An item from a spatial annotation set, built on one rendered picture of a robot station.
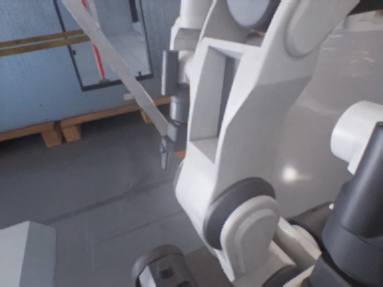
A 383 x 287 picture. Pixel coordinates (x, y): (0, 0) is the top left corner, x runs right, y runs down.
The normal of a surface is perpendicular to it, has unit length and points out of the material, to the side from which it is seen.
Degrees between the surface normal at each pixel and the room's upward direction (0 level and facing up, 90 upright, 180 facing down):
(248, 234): 90
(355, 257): 79
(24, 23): 90
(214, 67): 90
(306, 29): 90
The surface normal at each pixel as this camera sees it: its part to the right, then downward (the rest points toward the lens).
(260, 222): 0.46, 0.42
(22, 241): -0.09, -0.85
